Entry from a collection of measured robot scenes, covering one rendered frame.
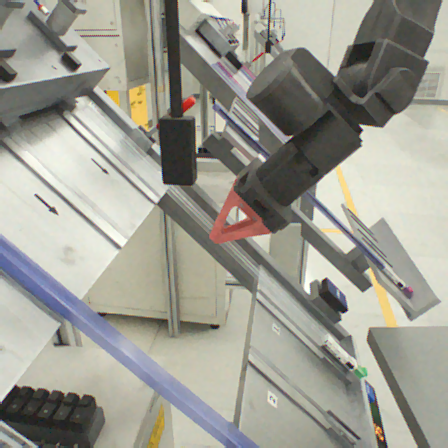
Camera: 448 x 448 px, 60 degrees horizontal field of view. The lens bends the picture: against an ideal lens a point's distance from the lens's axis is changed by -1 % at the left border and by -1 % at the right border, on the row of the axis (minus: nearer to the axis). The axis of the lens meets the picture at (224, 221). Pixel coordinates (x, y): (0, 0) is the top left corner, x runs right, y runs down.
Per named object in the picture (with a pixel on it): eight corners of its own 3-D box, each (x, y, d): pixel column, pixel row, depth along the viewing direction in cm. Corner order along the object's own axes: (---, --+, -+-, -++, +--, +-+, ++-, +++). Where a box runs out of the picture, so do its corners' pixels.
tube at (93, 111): (358, 372, 56) (364, 369, 55) (359, 380, 54) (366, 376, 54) (87, 107, 46) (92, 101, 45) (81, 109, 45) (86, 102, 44)
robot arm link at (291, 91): (424, 85, 38) (370, 84, 46) (355, -9, 33) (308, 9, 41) (344, 179, 39) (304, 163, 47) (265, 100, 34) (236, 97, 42)
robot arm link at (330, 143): (377, 147, 40) (360, 126, 44) (336, 100, 37) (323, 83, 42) (324, 189, 43) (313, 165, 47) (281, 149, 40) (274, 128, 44)
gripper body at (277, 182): (235, 193, 41) (289, 145, 38) (246, 165, 50) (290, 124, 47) (277, 235, 42) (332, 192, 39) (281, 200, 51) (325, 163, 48)
